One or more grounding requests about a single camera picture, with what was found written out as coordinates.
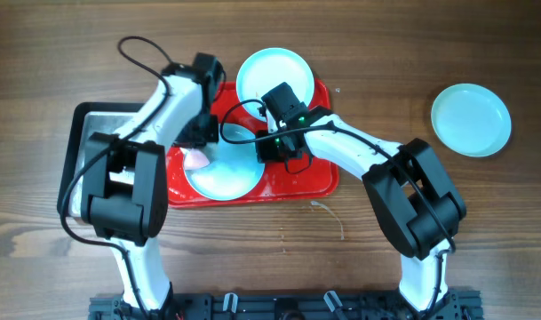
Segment pink sponge green scourer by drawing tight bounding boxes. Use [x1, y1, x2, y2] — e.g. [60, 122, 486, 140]
[182, 148, 211, 171]

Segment light blue plate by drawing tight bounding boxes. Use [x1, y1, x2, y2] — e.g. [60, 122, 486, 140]
[235, 47, 314, 106]
[182, 138, 265, 201]

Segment pale green plate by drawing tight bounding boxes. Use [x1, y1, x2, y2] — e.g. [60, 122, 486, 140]
[430, 84, 513, 157]

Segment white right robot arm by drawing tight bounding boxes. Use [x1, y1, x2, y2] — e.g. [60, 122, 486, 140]
[267, 107, 466, 316]

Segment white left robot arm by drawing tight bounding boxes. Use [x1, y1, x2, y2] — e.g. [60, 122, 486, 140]
[79, 71, 226, 318]

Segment red plastic tray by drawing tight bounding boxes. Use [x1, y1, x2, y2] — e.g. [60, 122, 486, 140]
[166, 80, 339, 208]

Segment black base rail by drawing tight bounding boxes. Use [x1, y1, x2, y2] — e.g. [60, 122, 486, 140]
[87, 289, 484, 320]

